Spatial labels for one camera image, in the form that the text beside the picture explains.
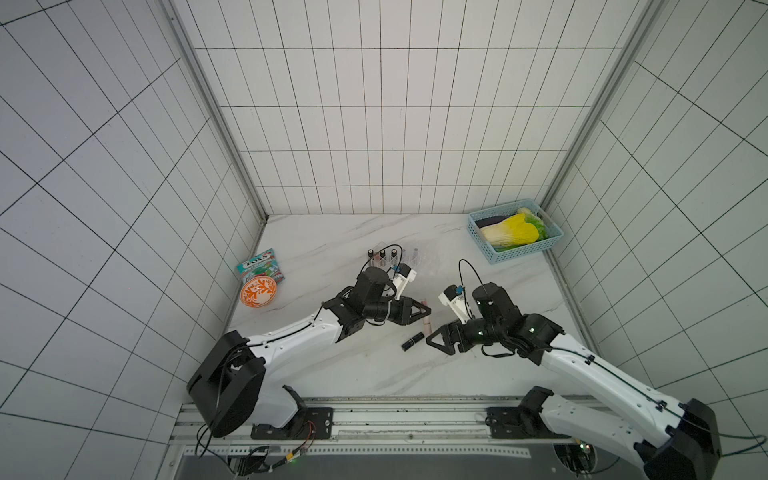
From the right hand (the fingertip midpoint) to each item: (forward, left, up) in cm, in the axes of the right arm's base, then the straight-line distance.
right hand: (427, 341), depth 72 cm
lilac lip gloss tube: (+33, +7, -9) cm, 35 cm away
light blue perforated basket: (+47, -48, -8) cm, 68 cm away
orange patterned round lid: (+17, +54, -12) cm, 58 cm away
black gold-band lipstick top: (+33, +10, -8) cm, 36 cm away
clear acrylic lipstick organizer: (+33, +12, -9) cm, 36 cm away
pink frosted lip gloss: (+5, 0, +1) cm, 5 cm away
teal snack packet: (+27, +55, -10) cm, 63 cm away
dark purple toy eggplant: (+52, -27, -10) cm, 60 cm away
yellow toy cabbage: (+45, -36, -6) cm, 58 cm away
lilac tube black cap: (+34, +3, -8) cm, 35 cm away
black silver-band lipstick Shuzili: (+5, +3, -13) cm, 14 cm away
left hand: (+6, +2, +1) cm, 7 cm away
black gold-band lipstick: (+32, +18, -8) cm, 37 cm away
